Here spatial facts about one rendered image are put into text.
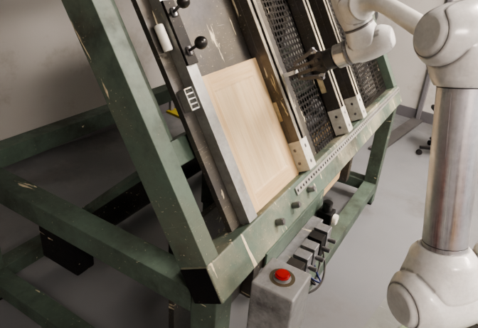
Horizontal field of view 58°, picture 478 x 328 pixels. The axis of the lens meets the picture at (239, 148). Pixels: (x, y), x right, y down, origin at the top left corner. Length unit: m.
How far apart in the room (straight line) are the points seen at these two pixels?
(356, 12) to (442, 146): 0.60
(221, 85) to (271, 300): 0.71
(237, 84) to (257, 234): 0.53
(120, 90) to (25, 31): 2.53
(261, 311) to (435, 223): 0.48
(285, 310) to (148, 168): 0.51
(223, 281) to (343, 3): 0.93
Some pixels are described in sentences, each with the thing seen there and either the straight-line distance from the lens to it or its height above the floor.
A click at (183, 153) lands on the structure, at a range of 1.32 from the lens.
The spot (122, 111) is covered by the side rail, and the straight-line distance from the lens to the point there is 1.18.
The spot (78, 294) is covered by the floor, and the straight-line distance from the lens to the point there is 2.49.
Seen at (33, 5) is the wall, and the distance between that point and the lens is 3.66.
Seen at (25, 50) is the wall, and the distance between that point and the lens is 3.67.
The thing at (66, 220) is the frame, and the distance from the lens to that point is 1.63.
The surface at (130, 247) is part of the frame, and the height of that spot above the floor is 0.79.
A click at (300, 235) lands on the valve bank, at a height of 0.74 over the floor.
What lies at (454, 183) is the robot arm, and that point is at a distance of 1.05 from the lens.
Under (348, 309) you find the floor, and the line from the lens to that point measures 2.48.
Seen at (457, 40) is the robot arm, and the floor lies 1.57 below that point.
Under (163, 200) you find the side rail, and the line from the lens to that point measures 1.19.
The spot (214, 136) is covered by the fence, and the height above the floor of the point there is 1.16.
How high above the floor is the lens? 1.71
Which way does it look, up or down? 26 degrees down
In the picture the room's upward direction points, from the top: 5 degrees clockwise
